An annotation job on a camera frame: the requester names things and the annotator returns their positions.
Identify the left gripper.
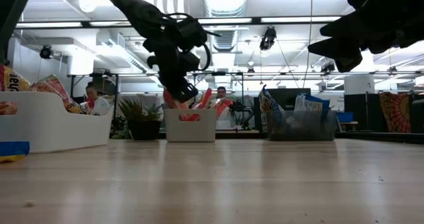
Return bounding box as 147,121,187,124
142,13,210,103

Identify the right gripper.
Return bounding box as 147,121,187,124
307,0,424,73

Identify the blue Maruchan noodle pack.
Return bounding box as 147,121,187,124
258,84,288,134
0,140,30,162
293,93,331,113

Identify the black ceiling spotlight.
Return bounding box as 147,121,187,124
39,44,54,60
259,26,278,52
319,62,336,74

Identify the person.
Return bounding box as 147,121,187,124
85,81,112,116
214,86,242,131

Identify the light grey plastic bin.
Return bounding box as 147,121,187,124
164,108,218,143

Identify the potted succulent plant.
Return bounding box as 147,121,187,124
117,97,164,141

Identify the black desk equipment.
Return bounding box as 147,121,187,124
228,99,256,131

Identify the black room divider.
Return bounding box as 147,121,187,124
343,93,380,132

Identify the blue box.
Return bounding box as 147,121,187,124
337,111,355,123

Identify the orange patterned tapestry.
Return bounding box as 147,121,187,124
379,91,412,134

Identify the black overhead light bar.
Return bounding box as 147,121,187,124
15,15,342,28

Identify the dark grey plastic bin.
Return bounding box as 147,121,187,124
266,109,338,142

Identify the white plastic bin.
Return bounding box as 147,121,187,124
0,91,115,154

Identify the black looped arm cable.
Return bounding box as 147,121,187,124
165,12,222,71

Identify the thin hanging cable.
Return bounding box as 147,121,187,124
301,0,314,89

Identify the silver ceiling air duct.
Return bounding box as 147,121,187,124
202,0,249,52

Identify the black metal table frame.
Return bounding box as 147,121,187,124
109,129,424,144

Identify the black background rack frame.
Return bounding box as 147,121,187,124
68,70,246,112

